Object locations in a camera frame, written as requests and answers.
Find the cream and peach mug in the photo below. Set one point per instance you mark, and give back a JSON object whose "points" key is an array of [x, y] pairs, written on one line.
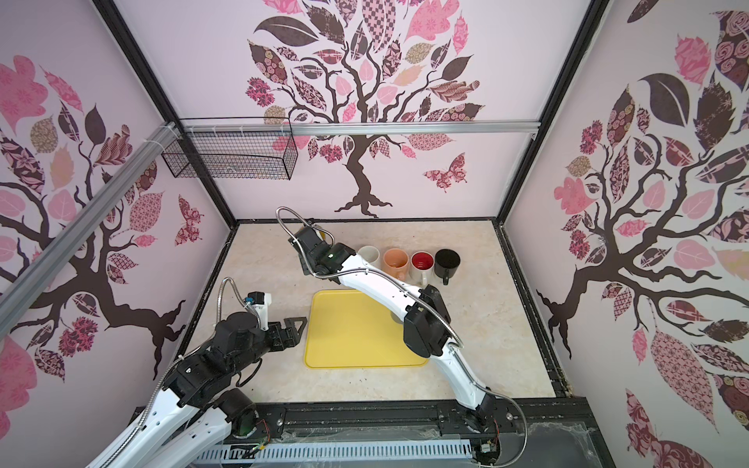
{"points": [[395, 263]]}

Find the black corner frame post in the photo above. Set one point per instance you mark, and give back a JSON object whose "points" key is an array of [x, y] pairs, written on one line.
{"points": [[111, 16]]}

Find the silver rail left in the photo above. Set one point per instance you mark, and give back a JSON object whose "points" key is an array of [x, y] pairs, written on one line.
{"points": [[24, 291]]}

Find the silver rail back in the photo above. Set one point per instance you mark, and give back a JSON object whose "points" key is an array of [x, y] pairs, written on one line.
{"points": [[374, 129]]}

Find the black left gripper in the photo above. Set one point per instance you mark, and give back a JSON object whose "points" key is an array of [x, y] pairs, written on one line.
{"points": [[294, 338]]}

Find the black wire basket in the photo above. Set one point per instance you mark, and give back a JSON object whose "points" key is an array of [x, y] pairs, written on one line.
{"points": [[256, 151]]}

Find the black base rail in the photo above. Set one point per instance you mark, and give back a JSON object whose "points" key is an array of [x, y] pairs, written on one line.
{"points": [[277, 422]]}

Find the white ribbed mug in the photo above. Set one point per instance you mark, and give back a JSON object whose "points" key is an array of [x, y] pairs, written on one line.
{"points": [[371, 256]]}

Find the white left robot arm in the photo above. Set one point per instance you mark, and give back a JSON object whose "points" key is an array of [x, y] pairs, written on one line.
{"points": [[194, 407]]}

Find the small white mug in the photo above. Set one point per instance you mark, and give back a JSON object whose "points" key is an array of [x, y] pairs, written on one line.
{"points": [[421, 268]]}

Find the black mug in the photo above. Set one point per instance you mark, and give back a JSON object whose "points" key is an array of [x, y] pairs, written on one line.
{"points": [[446, 263]]}

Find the white slotted cable duct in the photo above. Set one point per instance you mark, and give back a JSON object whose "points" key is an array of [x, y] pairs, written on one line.
{"points": [[337, 452]]}

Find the black right corner post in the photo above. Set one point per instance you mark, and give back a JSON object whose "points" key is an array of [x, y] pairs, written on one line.
{"points": [[591, 22]]}

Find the silver rail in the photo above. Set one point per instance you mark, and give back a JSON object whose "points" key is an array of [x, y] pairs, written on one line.
{"points": [[374, 129], [24, 291]]}

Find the yellow plastic tray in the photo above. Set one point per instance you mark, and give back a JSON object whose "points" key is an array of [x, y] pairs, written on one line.
{"points": [[348, 330]]}

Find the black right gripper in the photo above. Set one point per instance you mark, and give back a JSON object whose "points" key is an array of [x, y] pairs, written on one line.
{"points": [[304, 268]]}

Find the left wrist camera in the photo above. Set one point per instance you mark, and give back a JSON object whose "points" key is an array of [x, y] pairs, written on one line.
{"points": [[258, 304]]}

